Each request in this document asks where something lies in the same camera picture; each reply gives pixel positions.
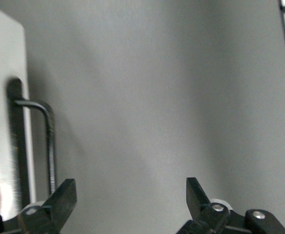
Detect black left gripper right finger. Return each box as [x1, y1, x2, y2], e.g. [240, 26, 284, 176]
[176, 177, 285, 234]

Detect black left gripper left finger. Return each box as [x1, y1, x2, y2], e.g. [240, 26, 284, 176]
[0, 178, 78, 234]

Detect black metal drawer handle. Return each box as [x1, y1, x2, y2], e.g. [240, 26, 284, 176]
[6, 77, 58, 208]

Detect grey table mat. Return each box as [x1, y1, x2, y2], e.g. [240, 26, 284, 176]
[0, 0, 285, 234]

